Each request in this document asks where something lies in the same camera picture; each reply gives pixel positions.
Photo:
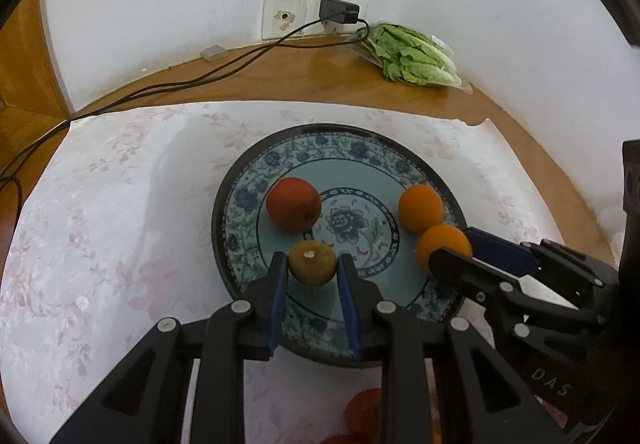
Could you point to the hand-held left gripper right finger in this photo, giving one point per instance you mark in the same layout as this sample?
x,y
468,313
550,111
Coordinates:
x,y
350,311

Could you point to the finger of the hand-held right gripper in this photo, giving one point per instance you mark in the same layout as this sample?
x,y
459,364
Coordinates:
x,y
500,249
460,271

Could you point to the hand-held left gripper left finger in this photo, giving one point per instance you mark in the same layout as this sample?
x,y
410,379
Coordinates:
x,y
277,309

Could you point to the orange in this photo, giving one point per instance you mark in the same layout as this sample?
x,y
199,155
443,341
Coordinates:
x,y
421,208
442,239

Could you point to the small brown longan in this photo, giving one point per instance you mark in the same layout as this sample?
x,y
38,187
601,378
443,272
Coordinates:
x,y
312,266

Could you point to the red apple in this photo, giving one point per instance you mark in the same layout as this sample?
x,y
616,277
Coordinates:
x,y
364,411
292,204

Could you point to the blue floral ceramic plate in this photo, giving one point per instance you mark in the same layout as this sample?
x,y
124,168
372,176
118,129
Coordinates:
x,y
350,184

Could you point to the white floral tablecloth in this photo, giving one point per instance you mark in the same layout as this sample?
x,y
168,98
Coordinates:
x,y
125,224

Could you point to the bagged romaine lettuce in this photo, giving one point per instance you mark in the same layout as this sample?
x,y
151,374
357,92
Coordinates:
x,y
415,56

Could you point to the small white block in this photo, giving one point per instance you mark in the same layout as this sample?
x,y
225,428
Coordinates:
x,y
214,51

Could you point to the black plug-in charger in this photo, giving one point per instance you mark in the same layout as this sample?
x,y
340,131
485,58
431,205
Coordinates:
x,y
337,11

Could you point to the white wall socket with hole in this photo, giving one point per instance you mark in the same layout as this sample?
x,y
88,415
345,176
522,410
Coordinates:
x,y
282,17

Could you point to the white wall power socket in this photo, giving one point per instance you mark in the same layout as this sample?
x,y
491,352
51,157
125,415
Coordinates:
x,y
312,8

